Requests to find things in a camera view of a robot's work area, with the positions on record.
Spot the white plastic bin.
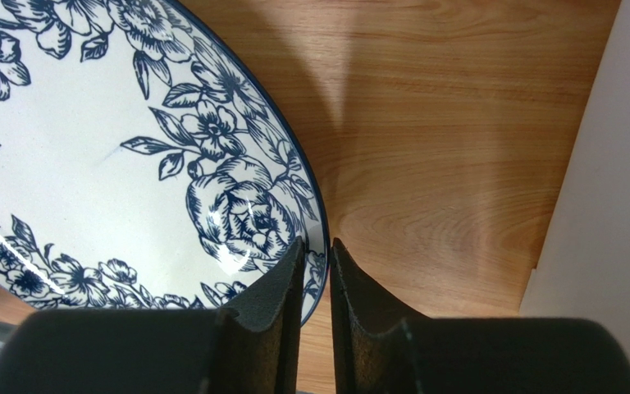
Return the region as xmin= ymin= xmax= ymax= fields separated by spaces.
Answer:
xmin=519 ymin=1 xmax=630 ymax=359

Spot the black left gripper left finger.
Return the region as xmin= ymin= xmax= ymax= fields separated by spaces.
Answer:
xmin=0 ymin=238 xmax=305 ymax=393

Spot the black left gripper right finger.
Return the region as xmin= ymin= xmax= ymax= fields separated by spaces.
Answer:
xmin=329 ymin=240 xmax=630 ymax=393

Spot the blue floral plate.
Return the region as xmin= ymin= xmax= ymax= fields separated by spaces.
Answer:
xmin=0 ymin=1 xmax=329 ymax=318

